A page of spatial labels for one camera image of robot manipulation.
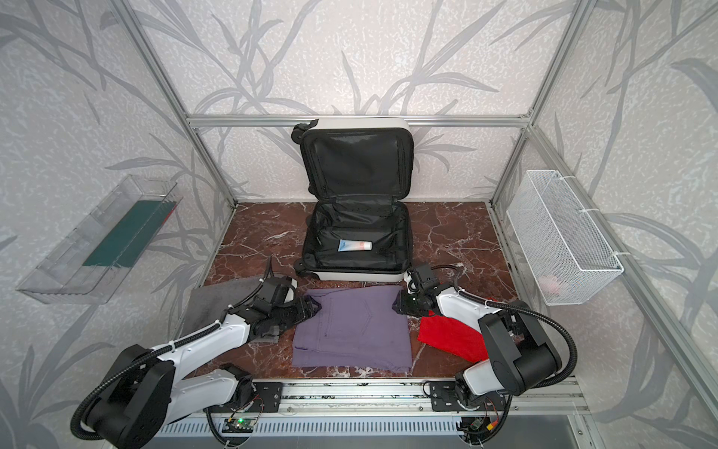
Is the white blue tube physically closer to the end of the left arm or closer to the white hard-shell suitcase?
the white hard-shell suitcase

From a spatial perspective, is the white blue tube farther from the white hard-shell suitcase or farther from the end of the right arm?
the end of the right arm

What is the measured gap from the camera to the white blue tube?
3.44 ft

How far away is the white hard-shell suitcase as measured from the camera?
0.91 meters
